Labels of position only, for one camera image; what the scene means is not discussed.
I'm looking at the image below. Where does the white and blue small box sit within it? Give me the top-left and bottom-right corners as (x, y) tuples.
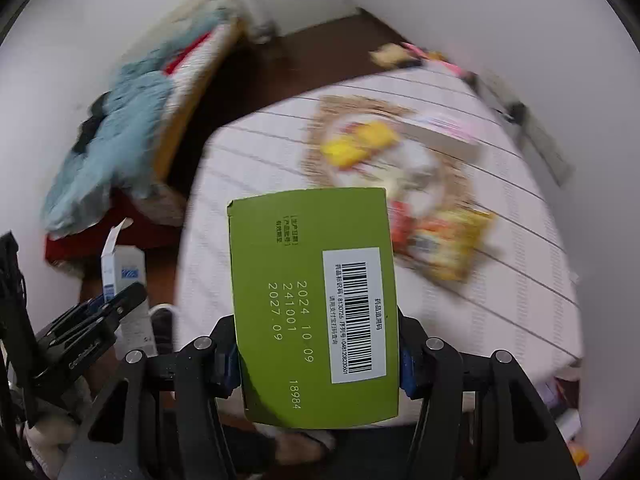
(100, 217), (157, 361)

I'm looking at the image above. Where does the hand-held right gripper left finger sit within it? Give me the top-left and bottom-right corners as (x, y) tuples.
(60, 312), (241, 480)

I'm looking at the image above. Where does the patterned bed sheet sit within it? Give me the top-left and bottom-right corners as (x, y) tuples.
(162, 22), (238, 128)

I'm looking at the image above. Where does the tan snack packet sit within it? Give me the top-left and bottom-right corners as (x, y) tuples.
(370, 42), (426, 69)

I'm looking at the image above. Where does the person's leg in black pants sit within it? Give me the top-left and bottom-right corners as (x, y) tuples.
(220, 422), (277, 477)

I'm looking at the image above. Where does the red blanket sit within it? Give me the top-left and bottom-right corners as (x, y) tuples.
(45, 32), (213, 267)

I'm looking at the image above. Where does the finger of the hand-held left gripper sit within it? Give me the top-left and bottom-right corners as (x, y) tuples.
(65, 282), (149, 331)

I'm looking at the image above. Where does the black clothing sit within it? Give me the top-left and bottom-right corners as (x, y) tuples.
(75, 92), (115, 153)

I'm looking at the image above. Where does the red snack packet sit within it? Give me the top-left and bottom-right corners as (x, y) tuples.
(389, 200), (431, 258)

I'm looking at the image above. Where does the light blue blanket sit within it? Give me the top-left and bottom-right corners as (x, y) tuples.
(42, 10), (221, 237)

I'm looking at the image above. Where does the pink packet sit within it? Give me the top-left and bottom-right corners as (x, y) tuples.
(400, 42), (476, 80)

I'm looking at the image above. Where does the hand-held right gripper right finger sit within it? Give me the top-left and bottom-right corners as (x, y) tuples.
(397, 305), (581, 480)

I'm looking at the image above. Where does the green cardboard box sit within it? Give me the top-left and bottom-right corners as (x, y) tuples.
(226, 187), (401, 431)

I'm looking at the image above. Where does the grey slipper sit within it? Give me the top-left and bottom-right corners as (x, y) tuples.
(260, 427), (337, 462)

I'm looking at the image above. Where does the wooden bed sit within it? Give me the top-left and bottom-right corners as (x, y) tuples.
(42, 0), (251, 266)

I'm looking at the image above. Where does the white checked tablecloth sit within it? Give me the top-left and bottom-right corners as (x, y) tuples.
(177, 67), (584, 431)

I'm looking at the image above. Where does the pink white box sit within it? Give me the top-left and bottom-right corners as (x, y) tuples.
(400, 111), (484, 162)

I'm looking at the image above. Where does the orange yellow snack packet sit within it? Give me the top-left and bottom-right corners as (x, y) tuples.
(395, 207), (497, 283)

